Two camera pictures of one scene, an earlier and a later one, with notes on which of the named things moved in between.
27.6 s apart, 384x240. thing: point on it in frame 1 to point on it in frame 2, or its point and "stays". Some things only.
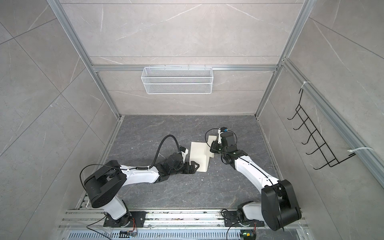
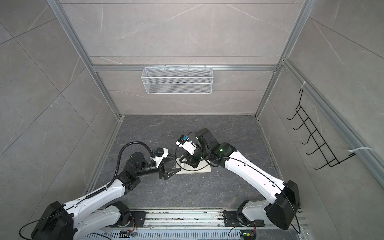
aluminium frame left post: [61, 15] stays
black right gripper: [215, 144] to [191, 160]
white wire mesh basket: [177, 80] stays
